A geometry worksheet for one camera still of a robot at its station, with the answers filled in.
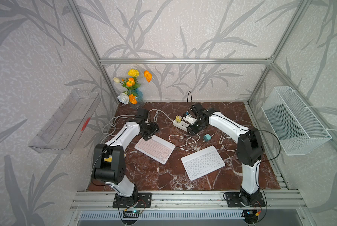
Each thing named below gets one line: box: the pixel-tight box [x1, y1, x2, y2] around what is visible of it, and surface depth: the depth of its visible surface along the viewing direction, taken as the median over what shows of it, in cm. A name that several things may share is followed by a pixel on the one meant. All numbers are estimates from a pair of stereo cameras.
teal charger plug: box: [203, 133, 212, 143], surface depth 98 cm
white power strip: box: [172, 119, 190, 132], surface depth 105 cm
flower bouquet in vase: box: [112, 68, 153, 110], surface depth 92 cm
